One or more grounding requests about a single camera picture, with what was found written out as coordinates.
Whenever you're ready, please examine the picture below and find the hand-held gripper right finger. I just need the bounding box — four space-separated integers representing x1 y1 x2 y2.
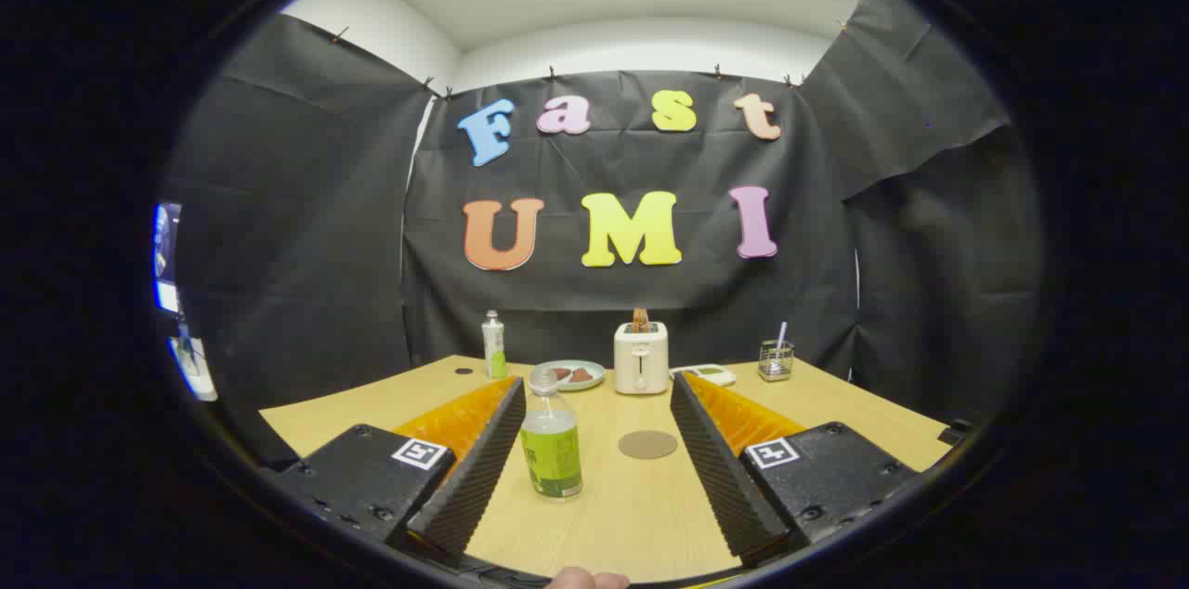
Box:
669 372 921 569

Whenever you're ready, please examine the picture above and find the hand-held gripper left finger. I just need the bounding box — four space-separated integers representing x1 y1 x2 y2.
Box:
269 375 529 571

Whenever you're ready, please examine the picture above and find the round brown coaster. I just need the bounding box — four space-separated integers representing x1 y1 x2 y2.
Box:
619 430 679 460

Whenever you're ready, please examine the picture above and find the clear juice bottle green label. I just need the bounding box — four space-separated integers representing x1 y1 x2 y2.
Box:
520 368 582 499

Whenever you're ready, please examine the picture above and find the small white green bottle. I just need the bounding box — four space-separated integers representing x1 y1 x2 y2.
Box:
481 309 508 380

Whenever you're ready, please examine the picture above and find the wooden table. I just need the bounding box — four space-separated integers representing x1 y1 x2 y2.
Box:
258 355 953 585

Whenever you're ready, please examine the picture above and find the white divided tray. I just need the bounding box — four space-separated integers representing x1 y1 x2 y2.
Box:
669 364 737 387

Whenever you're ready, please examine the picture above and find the white toaster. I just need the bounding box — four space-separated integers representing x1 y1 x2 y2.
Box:
614 321 670 396

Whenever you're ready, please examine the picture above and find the pale green plate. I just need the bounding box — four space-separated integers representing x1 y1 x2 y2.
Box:
537 360 607 392

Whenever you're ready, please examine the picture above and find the black backdrop cloth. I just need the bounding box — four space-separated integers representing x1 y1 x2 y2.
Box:
158 0 1041 469

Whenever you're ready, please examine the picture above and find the wire mesh holder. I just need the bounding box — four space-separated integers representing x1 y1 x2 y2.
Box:
758 340 796 383

